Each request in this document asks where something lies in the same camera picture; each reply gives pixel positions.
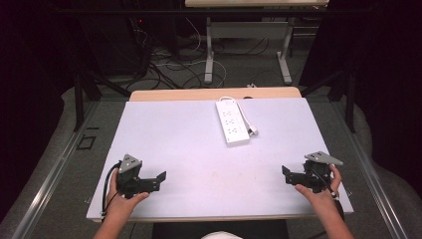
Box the black cable under desk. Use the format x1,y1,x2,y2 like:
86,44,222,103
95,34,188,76
211,35,271,57

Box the person's left hand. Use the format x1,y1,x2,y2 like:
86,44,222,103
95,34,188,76
105,168,150,219

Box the black metal frame beam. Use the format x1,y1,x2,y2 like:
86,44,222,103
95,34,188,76
49,7,377,17

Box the bundle of black floor cables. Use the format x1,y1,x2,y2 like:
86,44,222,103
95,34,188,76
125,18,207,92

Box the black computer tower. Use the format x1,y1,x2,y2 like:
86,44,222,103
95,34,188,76
79,13,151,78

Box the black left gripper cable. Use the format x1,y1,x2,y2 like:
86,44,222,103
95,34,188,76
101,160,122,223

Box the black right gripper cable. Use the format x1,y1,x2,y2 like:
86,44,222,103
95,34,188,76
311,168,346,222

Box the white floor cable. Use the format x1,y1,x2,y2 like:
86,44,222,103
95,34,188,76
154,59,228,89

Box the white table mat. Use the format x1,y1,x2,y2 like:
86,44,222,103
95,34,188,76
86,97,354,222

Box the white desk with metal legs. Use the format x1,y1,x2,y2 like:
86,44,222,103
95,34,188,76
184,0,330,86

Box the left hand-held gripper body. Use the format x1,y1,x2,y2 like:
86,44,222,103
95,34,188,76
115,153,157,200

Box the black metal stand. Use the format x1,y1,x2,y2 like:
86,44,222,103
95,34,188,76
300,68,357,134
72,68,132,132

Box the person's white clothing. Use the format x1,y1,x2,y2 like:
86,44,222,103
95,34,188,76
200,230,244,239

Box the black curtain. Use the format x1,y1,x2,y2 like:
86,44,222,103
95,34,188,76
298,0,422,200
0,0,81,223

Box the white power strip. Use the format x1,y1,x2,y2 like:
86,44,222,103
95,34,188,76
215,99,251,147

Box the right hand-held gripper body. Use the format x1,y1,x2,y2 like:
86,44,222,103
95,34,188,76
303,150,344,194

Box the person's right hand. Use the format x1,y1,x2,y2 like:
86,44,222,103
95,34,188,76
295,164,343,209

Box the aluminium floor rail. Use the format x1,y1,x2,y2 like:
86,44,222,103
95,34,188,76
326,101,410,239
10,101,101,239

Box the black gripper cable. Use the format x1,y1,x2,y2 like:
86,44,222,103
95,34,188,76
101,160,122,223
311,168,346,222

